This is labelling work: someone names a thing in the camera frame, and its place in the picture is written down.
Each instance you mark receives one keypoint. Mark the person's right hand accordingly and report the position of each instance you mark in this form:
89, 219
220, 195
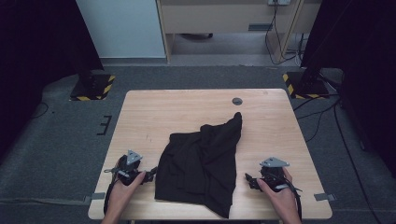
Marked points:
281, 202

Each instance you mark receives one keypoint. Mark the light wooden desk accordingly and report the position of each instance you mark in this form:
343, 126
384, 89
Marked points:
218, 17

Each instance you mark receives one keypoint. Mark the white panel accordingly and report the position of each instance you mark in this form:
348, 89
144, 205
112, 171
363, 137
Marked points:
121, 28

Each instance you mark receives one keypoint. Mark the black cloth garment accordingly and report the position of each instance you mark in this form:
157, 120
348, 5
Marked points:
199, 161

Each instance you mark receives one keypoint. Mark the black floor tape mark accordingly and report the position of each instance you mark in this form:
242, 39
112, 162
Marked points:
105, 125

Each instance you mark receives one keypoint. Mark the black yellow striped stand base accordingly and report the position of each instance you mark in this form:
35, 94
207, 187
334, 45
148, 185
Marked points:
93, 88
306, 85

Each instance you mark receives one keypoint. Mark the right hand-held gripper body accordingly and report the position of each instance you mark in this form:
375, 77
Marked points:
274, 174

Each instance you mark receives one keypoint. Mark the white power strip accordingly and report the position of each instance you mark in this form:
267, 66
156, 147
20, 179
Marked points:
279, 2

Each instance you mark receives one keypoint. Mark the person's left hand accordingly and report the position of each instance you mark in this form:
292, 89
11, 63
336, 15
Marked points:
123, 194

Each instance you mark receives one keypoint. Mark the grey tape piece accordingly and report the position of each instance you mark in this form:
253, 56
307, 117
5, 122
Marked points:
324, 197
97, 196

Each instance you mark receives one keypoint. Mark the black curtain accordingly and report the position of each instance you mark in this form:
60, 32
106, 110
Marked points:
40, 62
361, 62

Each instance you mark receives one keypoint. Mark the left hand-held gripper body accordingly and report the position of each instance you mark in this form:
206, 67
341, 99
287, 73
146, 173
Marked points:
128, 169

